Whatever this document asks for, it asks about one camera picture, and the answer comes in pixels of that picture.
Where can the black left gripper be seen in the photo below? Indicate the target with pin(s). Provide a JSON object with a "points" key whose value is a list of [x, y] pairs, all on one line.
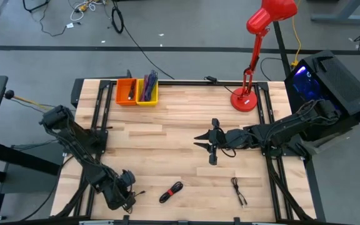
{"points": [[119, 197]]}

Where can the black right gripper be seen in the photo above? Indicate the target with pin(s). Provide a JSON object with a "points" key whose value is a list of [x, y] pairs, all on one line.
{"points": [[220, 139]]}

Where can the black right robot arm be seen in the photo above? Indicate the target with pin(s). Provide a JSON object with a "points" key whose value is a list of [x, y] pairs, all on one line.
{"points": [[280, 131]]}

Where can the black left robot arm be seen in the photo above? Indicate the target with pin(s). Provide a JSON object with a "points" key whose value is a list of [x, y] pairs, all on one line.
{"points": [[73, 137]]}

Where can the red desk lamp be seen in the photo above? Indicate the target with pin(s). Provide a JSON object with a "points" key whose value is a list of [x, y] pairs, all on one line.
{"points": [[244, 100]]}

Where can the yellow plastic bin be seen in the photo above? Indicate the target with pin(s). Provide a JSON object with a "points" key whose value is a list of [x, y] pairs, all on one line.
{"points": [[138, 93]]}

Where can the orange plastic bin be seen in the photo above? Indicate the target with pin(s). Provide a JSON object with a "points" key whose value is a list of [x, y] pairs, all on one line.
{"points": [[123, 92]]}

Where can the black computer tower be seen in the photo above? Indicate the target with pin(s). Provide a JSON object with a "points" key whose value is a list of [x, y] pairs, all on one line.
{"points": [[339, 81]]}

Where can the wooden stick with black knob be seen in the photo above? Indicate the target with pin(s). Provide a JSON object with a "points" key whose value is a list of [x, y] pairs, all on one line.
{"points": [[9, 94]]}

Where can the grey desk leg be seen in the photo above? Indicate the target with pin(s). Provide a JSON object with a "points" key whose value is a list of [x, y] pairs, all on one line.
{"points": [[342, 17]]}

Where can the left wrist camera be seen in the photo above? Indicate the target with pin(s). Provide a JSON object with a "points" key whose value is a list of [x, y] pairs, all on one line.
{"points": [[127, 178]]}

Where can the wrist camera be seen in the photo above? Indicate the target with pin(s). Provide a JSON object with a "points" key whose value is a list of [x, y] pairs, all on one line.
{"points": [[127, 178], [237, 139]]}

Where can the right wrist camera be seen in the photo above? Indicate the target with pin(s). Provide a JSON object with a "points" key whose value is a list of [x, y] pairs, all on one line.
{"points": [[237, 139]]}

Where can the black table frame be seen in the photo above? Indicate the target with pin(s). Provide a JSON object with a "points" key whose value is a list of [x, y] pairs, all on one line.
{"points": [[180, 83]]}

